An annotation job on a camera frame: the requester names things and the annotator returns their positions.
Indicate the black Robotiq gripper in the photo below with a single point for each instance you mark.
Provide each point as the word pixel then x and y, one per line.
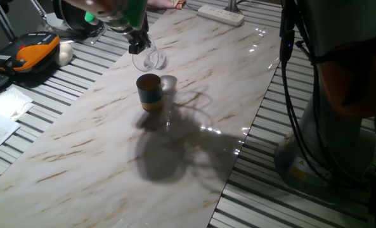
pixel 141 33

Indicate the clear glass mug with water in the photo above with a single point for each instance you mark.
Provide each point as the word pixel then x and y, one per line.
pixel 152 60

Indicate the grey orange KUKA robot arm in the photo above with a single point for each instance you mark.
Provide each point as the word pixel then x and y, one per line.
pixel 349 79

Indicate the orange cup with blue band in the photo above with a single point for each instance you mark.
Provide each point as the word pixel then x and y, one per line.
pixel 149 93

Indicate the pink cloth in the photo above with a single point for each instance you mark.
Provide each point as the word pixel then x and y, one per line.
pixel 165 3

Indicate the black round drum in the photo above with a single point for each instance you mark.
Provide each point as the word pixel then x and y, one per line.
pixel 76 23

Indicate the white rounded object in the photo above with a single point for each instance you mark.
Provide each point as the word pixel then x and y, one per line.
pixel 64 54

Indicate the white power strip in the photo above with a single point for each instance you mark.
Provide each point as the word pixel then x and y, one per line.
pixel 221 15

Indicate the orange black teach pendant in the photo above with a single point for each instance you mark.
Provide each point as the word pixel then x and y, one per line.
pixel 32 54

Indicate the white marble pattern board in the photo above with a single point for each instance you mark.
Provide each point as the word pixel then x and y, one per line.
pixel 80 158

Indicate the white paper tissue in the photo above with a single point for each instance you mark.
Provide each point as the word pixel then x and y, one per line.
pixel 10 103

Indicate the green camera mount plate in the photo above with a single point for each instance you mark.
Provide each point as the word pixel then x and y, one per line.
pixel 135 12

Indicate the slim aluminium post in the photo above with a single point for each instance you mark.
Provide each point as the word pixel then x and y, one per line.
pixel 232 4

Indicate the dark aluminium frame strut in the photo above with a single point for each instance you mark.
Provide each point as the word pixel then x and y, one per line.
pixel 3 22

